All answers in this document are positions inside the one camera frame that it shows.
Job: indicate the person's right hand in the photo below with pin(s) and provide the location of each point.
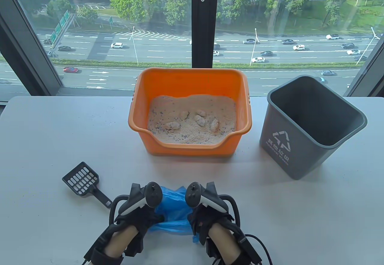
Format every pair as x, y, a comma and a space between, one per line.
207, 218

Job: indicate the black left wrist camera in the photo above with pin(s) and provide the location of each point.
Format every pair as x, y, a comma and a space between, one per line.
134, 245

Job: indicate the gray plastic trash bin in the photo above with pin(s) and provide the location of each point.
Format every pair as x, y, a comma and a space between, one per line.
300, 157

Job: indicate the beige cat litter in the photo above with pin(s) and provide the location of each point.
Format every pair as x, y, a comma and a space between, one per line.
192, 134

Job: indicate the black slotted litter scoop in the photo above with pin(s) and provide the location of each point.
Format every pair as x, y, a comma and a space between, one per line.
98, 193

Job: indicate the black white left controller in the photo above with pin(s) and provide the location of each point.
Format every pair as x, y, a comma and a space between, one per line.
153, 194

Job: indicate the blue plastic bag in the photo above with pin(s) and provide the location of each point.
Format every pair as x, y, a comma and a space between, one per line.
174, 214

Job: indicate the green road sign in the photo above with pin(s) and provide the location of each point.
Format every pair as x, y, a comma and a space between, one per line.
62, 22

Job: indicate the person's right forearm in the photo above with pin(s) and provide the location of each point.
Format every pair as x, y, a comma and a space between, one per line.
223, 241

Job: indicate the black window frame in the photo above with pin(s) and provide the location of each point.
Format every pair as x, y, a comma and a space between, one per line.
204, 22

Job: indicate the black white right controller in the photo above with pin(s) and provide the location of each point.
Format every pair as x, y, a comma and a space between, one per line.
193, 194

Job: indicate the black white controller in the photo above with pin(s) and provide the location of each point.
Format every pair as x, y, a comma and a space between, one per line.
153, 194
193, 194

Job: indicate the orange plastic litter box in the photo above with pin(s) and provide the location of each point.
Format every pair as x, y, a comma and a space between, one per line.
192, 80

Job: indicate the person's left hand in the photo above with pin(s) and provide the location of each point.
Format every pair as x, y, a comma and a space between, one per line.
141, 218

